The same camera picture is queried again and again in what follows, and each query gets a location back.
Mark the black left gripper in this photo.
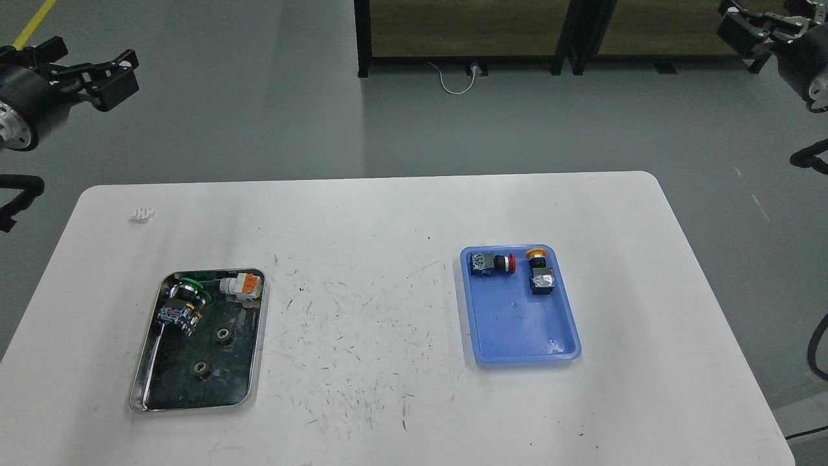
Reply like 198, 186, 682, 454
1, 36, 140, 151

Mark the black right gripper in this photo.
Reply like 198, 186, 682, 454
717, 0, 827, 114

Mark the black gear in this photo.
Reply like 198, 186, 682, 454
190, 361, 213, 381
215, 327, 235, 347

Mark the silver metal tray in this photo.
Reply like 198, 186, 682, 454
128, 268, 268, 413

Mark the blue plastic tray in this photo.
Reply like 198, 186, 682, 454
459, 244, 582, 366

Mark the right wooden cabinet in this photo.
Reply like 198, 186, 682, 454
569, 1, 786, 76

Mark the wooden cabinet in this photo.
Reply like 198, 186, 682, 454
354, 1, 586, 78
569, 1, 786, 76

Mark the small white plastic clip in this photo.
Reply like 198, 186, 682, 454
129, 207, 156, 224

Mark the orange white connector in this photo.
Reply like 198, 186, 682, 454
219, 272, 264, 309

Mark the left wooden cabinet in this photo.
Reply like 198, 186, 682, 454
354, 1, 586, 78

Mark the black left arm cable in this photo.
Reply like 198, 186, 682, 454
0, 173, 46, 234

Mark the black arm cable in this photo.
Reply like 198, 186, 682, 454
789, 138, 828, 175
0, 173, 46, 234

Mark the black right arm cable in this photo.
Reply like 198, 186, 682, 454
789, 138, 828, 175

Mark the green push button switch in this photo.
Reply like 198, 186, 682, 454
155, 278, 211, 337

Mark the white cable on floor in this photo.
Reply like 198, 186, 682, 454
426, 61, 487, 96

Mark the yellow push button switch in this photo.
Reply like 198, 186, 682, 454
525, 247, 556, 296

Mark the red push button switch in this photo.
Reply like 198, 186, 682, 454
468, 251, 516, 276

